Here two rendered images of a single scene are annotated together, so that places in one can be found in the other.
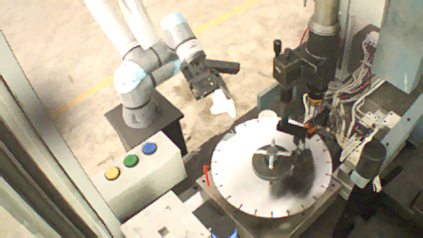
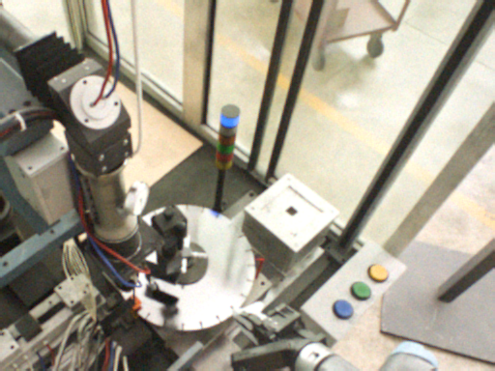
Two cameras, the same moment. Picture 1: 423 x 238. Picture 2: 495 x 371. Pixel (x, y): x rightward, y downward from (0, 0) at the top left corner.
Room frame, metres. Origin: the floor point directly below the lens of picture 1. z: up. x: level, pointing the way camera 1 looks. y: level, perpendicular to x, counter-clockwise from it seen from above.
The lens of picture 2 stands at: (1.04, -0.28, 1.96)
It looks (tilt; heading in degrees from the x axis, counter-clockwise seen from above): 58 degrees down; 168
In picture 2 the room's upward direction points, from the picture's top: 1 degrees clockwise
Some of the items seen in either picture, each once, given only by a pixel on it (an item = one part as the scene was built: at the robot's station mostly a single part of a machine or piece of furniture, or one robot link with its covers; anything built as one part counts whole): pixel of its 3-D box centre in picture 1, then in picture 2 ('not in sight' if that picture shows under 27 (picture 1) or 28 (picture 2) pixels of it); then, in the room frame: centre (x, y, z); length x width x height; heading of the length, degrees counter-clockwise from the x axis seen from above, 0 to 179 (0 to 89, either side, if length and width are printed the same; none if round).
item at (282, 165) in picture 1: (272, 160); (185, 260); (0.53, -0.15, 0.96); 0.11 x 0.11 x 0.03
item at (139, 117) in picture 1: (139, 105); not in sight; (1.01, 0.26, 0.80); 0.15 x 0.15 x 0.10
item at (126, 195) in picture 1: (140, 177); (345, 299); (0.65, 0.25, 0.82); 0.28 x 0.11 x 0.15; 122
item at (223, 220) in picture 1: (224, 230); (229, 116); (0.27, 0.01, 1.14); 0.05 x 0.04 x 0.03; 32
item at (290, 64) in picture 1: (286, 83); (168, 240); (0.59, -0.20, 1.17); 0.06 x 0.05 x 0.20; 113
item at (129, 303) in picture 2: (316, 125); (121, 316); (0.63, -0.32, 0.95); 0.10 x 0.03 x 0.07; 122
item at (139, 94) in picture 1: (132, 82); not in sight; (1.01, 0.25, 0.91); 0.13 x 0.12 x 0.14; 123
